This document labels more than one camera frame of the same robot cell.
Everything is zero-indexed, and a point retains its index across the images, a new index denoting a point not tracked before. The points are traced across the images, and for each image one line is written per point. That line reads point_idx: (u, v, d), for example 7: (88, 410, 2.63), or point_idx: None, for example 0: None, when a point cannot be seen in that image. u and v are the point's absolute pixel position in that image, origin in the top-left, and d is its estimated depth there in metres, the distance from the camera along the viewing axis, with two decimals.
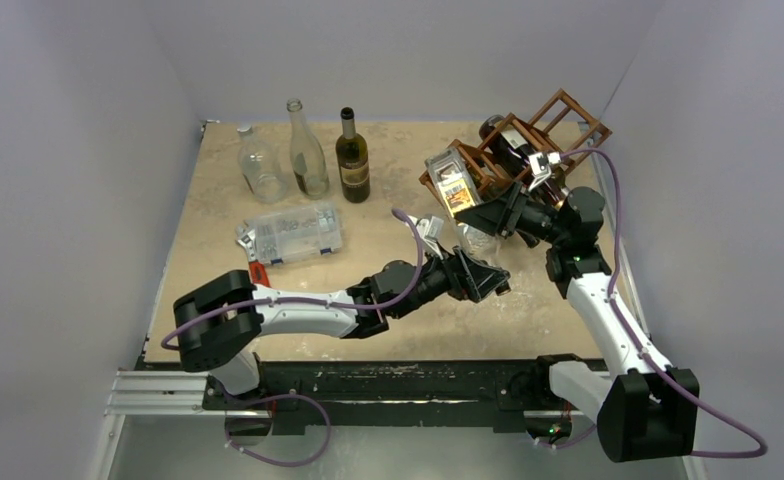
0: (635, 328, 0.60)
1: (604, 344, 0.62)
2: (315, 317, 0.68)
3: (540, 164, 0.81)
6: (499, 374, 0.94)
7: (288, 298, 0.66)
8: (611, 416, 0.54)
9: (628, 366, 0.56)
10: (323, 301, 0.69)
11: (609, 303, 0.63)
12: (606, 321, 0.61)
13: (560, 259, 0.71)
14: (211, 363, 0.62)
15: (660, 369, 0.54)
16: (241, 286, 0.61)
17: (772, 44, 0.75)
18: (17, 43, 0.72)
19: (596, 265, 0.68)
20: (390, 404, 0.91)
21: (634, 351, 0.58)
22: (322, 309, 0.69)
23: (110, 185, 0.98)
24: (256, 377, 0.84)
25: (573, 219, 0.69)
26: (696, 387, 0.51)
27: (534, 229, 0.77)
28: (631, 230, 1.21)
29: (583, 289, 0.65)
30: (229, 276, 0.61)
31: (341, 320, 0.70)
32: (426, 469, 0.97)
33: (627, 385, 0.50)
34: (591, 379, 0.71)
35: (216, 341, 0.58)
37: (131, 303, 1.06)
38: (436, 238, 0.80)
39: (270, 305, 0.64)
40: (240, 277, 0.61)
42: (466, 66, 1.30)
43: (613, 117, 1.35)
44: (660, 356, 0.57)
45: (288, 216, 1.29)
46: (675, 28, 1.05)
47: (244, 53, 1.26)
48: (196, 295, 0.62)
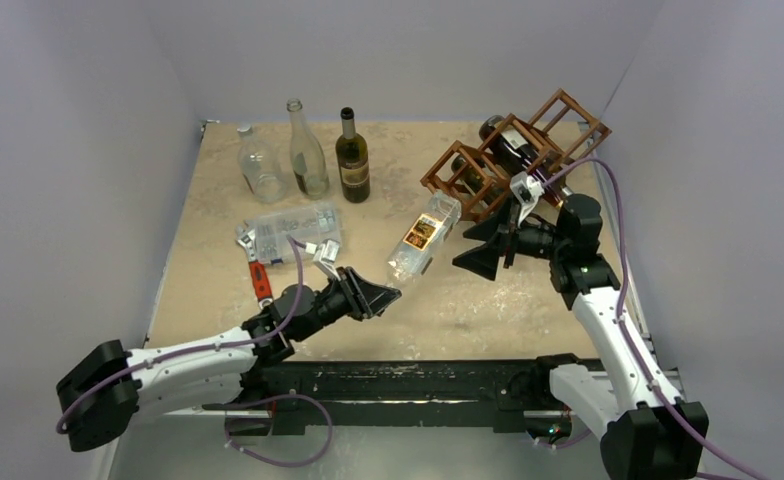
0: (645, 355, 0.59)
1: (612, 367, 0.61)
2: (203, 364, 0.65)
3: (522, 195, 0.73)
6: (500, 374, 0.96)
7: (167, 356, 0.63)
8: (617, 444, 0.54)
9: (637, 398, 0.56)
10: (212, 345, 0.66)
11: (618, 325, 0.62)
12: (615, 345, 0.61)
13: (566, 270, 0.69)
14: (107, 433, 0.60)
15: (669, 403, 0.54)
16: (111, 358, 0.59)
17: (772, 45, 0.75)
18: (18, 44, 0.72)
19: (603, 276, 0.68)
20: (390, 404, 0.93)
21: (643, 381, 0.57)
22: (212, 353, 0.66)
23: (110, 186, 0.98)
24: (234, 389, 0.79)
25: (573, 225, 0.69)
26: (704, 420, 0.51)
27: (533, 248, 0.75)
28: (631, 230, 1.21)
29: (591, 307, 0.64)
30: (100, 352, 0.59)
31: (238, 359, 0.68)
32: (426, 469, 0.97)
33: (635, 419, 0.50)
34: (591, 387, 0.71)
35: (98, 416, 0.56)
37: (130, 303, 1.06)
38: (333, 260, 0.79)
39: (147, 368, 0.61)
40: (112, 349, 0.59)
42: (467, 66, 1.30)
43: (613, 118, 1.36)
44: (669, 386, 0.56)
45: (288, 216, 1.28)
46: (676, 28, 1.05)
47: (244, 52, 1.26)
48: (74, 376, 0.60)
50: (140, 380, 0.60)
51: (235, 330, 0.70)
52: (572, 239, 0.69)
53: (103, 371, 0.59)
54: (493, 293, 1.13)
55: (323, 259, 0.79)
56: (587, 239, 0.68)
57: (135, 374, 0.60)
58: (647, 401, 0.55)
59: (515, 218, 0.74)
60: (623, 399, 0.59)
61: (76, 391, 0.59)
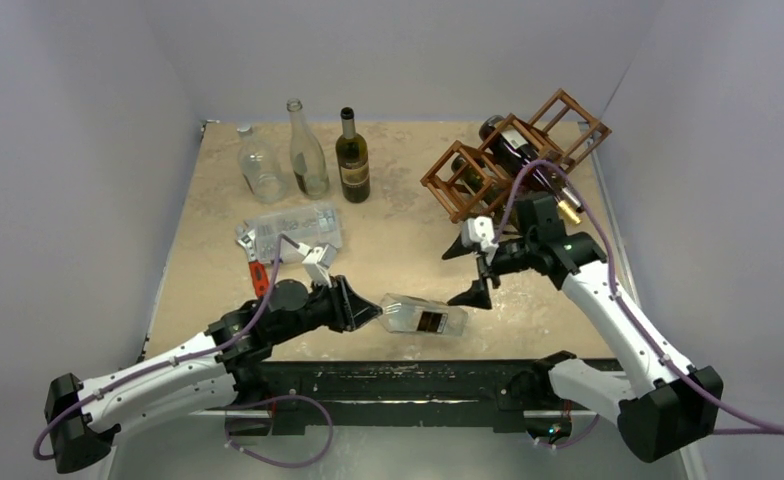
0: (650, 330, 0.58)
1: (617, 346, 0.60)
2: (163, 382, 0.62)
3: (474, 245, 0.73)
6: (499, 375, 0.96)
7: (119, 382, 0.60)
8: (640, 425, 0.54)
9: (654, 376, 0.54)
10: (168, 361, 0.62)
11: (615, 300, 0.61)
12: (617, 323, 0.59)
13: (551, 254, 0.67)
14: (89, 461, 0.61)
15: (683, 373, 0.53)
16: (68, 393, 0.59)
17: (771, 45, 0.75)
18: (18, 43, 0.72)
19: (587, 249, 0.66)
20: (390, 404, 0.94)
21: (654, 357, 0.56)
22: (169, 370, 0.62)
23: (110, 186, 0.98)
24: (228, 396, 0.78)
25: (531, 213, 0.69)
26: (718, 385, 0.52)
27: (514, 265, 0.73)
28: (631, 230, 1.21)
29: (585, 287, 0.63)
30: (52, 387, 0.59)
31: (199, 370, 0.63)
32: (426, 469, 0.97)
33: (657, 400, 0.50)
34: (592, 376, 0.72)
35: (63, 450, 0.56)
37: (130, 303, 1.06)
38: (328, 263, 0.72)
39: (99, 399, 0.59)
40: (65, 383, 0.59)
42: (467, 66, 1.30)
43: (612, 118, 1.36)
44: (678, 355, 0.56)
45: (288, 216, 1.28)
46: (676, 28, 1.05)
47: (244, 52, 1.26)
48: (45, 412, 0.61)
50: (90, 414, 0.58)
51: (199, 338, 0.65)
52: (535, 223, 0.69)
53: (61, 405, 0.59)
54: (493, 293, 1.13)
55: (317, 263, 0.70)
56: (548, 216, 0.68)
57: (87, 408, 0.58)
58: (663, 377, 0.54)
59: (487, 262, 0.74)
60: (634, 377, 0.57)
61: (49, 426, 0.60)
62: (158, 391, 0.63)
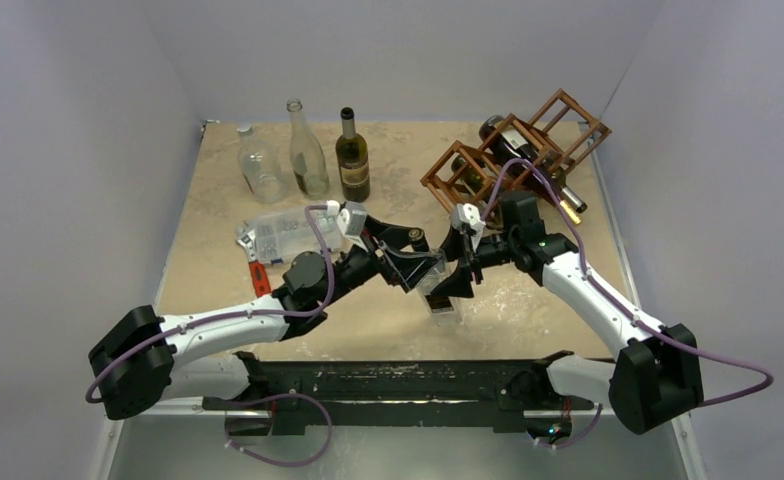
0: (616, 295, 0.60)
1: (594, 319, 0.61)
2: (238, 332, 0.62)
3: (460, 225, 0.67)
6: (499, 374, 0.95)
7: (200, 321, 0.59)
8: (625, 389, 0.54)
9: (627, 337, 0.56)
10: (244, 311, 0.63)
11: (587, 280, 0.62)
12: (590, 300, 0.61)
13: (527, 248, 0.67)
14: (139, 403, 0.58)
15: (655, 331, 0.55)
16: (147, 323, 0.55)
17: (770, 46, 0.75)
18: (18, 46, 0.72)
19: (561, 245, 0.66)
20: (390, 404, 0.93)
21: (626, 321, 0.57)
22: (243, 320, 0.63)
23: (110, 187, 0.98)
24: (242, 379, 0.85)
25: (516, 212, 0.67)
26: (691, 339, 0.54)
27: (496, 260, 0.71)
28: (631, 229, 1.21)
29: (558, 273, 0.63)
30: (129, 317, 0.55)
31: (268, 327, 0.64)
32: (427, 470, 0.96)
33: (633, 357, 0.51)
34: (590, 368, 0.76)
35: (141, 378, 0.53)
37: (129, 303, 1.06)
38: (358, 233, 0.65)
39: (182, 333, 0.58)
40: (143, 313, 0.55)
42: (467, 66, 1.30)
43: (612, 118, 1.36)
44: (650, 318, 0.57)
45: (288, 216, 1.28)
46: (675, 29, 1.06)
47: (244, 53, 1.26)
48: (104, 345, 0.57)
50: (174, 346, 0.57)
51: (265, 298, 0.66)
52: (517, 222, 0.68)
53: (132, 337, 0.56)
54: (493, 293, 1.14)
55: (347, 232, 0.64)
56: (530, 217, 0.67)
57: (168, 339, 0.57)
58: (636, 337, 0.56)
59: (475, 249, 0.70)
60: (613, 346, 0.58)
61: (105, 359, 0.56)
62: (232, 339, 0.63)
